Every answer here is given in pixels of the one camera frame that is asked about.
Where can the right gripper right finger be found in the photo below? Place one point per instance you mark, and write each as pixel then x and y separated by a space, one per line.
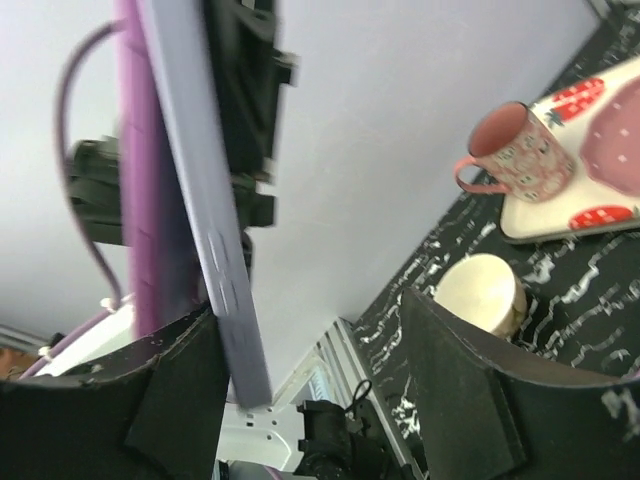
pixel 490 410

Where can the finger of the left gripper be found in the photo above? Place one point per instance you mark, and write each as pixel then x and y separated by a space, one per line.
pixel 248 71

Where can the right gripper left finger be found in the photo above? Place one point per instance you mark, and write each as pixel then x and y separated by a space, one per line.
pixel 150 410

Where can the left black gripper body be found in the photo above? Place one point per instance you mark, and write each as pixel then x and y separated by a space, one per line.
pixel 95 188

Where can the phone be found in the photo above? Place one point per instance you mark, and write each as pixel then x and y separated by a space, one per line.
pixel 179 214

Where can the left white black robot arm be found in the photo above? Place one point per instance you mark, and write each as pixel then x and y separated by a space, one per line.
pixel 278 437

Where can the beige wooden bowl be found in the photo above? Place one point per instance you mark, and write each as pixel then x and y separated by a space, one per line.
pixel 483 290

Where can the cream strawberry tray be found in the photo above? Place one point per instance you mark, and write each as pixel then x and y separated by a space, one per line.
pixel 585 207

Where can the pink mug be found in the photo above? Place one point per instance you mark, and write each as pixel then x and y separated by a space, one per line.
pixel 513 146

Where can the pink dotted plate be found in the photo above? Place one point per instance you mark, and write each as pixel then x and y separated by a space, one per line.
pixel 610 150

